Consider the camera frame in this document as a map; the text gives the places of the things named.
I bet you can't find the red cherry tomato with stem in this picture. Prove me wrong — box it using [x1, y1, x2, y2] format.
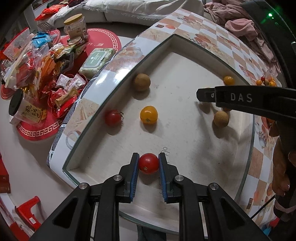
[138, 153, 159, 174]

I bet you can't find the yellow cherry tomato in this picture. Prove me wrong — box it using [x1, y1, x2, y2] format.
[140, 106, 158, 125]

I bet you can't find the tan longan fruit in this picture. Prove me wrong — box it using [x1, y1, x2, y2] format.
[132, 73, 151, 92]

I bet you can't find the person's right hand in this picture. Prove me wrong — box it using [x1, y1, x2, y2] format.
[269, 121, 295, 197]

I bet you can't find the glass fruit bowl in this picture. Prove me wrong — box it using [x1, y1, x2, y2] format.
[262, 70, 277, 87]

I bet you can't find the small orange tomato upper left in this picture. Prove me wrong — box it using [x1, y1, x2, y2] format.
[256, 80, 262, 86]

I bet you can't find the yellow tomato in tray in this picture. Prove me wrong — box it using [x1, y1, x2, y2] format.
[223, 76, 235, 85]

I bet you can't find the white shallow tray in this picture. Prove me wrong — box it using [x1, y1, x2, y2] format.
[62, 34, 256, 235]

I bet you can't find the pink crumpled blanket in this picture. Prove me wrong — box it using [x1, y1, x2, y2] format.
[204, 1, 280, 75]

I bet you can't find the white sofa cushion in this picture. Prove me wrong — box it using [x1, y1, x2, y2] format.
[53, 0, 200, 26]

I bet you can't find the red plastic stool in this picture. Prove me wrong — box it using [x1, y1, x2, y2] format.
[15, 196, 41, 232]

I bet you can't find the green wet wipes pack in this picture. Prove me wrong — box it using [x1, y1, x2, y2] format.
[78, 48, 115, 79]

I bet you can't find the red round mat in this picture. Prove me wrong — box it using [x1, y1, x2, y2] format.
[16, 28, 122, 141]

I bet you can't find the black lid paper cup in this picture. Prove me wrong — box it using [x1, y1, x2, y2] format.
[9, 89, 47, 125]

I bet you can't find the plastic jar with yellow lid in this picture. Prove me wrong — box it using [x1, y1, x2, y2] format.
[64, 14, 88, 41]

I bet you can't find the pile of snack packets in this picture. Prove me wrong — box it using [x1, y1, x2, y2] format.
[1, 28, 88, 118]

